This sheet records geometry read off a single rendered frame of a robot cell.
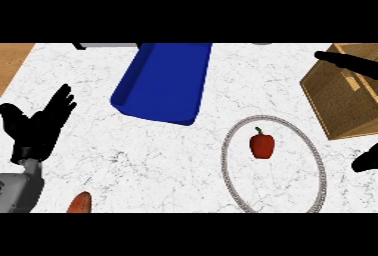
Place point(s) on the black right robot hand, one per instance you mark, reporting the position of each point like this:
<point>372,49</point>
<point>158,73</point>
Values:
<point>340,60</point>

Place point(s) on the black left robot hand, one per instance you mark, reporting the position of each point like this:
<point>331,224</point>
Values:
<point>38,130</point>

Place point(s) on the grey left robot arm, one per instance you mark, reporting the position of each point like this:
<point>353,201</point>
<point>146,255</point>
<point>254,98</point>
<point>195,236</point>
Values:
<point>19,190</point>

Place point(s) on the brown wicker basket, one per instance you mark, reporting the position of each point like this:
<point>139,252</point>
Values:
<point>340,106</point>

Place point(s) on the blue plastic basket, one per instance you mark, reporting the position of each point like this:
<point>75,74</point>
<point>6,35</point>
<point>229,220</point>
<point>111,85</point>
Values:
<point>164,83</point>

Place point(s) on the red bell pepper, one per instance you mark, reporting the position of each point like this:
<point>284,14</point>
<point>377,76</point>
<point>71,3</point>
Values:
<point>261,145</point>

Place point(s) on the round white placemat grey rim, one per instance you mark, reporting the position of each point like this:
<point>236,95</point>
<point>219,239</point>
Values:
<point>281,180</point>

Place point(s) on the orange sweet potato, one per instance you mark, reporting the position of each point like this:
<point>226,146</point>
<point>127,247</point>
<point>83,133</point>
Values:
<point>81,204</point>

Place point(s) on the grey appliance with black part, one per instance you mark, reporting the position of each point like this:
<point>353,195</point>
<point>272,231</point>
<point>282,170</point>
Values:
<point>108,45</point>

